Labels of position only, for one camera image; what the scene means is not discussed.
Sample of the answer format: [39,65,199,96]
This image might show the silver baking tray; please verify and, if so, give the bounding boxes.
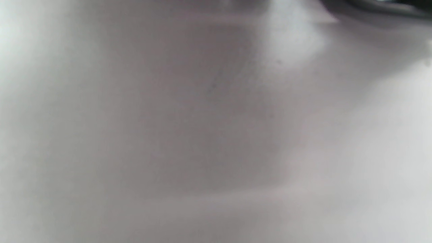
[324,0,432,19]

